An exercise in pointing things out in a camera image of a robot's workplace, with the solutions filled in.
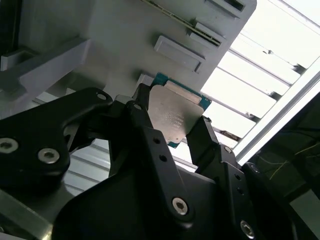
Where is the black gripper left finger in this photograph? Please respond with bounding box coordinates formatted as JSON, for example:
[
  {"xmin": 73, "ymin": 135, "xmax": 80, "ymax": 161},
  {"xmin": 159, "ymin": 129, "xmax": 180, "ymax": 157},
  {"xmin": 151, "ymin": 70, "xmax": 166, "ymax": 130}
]
[{"xmin": 0, "ymin": 83, "xmax": 198, "ymax": 229}]

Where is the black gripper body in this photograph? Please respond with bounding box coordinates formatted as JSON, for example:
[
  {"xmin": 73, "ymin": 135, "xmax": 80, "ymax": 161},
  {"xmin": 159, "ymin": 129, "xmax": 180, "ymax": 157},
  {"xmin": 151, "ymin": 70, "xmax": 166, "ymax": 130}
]
[{"xmin": 52, "ymin": 169, "xmax": 251, "ymax": 240}]

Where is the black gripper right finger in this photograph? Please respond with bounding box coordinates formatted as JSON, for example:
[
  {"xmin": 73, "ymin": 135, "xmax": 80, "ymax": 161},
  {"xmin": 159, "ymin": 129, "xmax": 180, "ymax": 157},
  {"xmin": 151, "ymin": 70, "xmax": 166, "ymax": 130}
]
[{"xmin": 186, "ymin": 115, "xmax": 309, "ymax": 240}]

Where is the silver CPU green edge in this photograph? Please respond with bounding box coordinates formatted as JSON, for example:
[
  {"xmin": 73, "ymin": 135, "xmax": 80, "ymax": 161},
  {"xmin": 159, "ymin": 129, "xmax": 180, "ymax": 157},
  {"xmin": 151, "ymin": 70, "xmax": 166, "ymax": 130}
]
[{"xmin": 148, "ymin": 72, "xmax": 213, "ymax": 150}]

